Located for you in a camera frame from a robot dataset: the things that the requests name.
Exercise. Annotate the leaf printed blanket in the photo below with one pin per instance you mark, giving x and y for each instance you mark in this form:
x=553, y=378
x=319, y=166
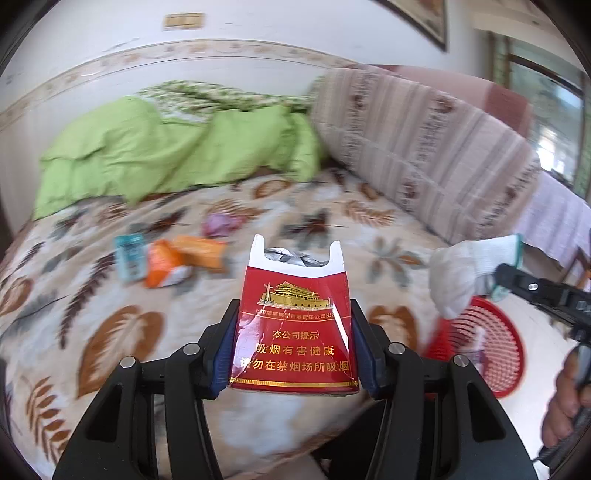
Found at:
x=115, y=323

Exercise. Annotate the wall switch plate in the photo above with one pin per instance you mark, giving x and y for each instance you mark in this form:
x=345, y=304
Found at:
x=182, y=21

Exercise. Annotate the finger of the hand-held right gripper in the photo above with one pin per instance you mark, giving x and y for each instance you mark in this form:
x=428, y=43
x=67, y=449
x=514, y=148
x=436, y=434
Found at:
x=531, y=288

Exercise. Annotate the framed wall picture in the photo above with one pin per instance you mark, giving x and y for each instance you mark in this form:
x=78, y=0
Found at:
x=425, y=18

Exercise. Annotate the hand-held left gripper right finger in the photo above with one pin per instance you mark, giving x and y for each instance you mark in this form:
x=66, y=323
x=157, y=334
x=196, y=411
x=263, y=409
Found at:
x=369, y=369

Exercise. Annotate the lilac cloth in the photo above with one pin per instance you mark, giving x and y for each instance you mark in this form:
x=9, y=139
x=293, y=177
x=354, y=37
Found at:
x=554, y=217

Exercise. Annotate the orange white crumpled wrapper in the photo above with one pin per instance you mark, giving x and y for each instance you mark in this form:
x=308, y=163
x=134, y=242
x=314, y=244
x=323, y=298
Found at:
x=161, y=270

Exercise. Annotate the red cigarette pack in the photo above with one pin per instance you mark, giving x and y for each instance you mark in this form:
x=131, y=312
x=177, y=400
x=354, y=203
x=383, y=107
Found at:
x=295, y=332

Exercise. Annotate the purple wrapper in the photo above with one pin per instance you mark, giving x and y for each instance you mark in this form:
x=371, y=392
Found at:
x=221, y=225

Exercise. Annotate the orange barcode box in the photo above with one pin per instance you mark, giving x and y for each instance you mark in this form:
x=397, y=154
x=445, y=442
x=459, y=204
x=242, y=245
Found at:
x=203, y=251

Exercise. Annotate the teal packet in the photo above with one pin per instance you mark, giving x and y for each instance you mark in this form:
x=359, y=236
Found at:
x=131, y=258

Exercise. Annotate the striped floral pillow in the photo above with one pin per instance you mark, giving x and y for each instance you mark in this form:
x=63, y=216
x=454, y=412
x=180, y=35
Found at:
x=415, y=138

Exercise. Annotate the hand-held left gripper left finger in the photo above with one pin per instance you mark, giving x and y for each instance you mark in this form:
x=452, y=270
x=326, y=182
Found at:
x=220, y=364

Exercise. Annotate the green quilt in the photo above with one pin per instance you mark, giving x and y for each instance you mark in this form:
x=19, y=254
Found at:
x=138, y=147

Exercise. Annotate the wooden framed window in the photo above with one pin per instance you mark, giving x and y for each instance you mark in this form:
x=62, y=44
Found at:
x=545, y=106

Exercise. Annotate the red mesh basket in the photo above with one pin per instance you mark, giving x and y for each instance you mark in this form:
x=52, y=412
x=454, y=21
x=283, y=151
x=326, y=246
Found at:
x=498, y=350

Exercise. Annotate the pink maroon cushion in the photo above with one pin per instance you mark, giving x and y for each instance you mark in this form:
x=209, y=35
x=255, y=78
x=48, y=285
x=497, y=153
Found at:
x=498, y=99

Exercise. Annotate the person's right hand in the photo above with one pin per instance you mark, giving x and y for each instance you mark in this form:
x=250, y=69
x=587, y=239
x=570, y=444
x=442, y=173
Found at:
x=561, y=406

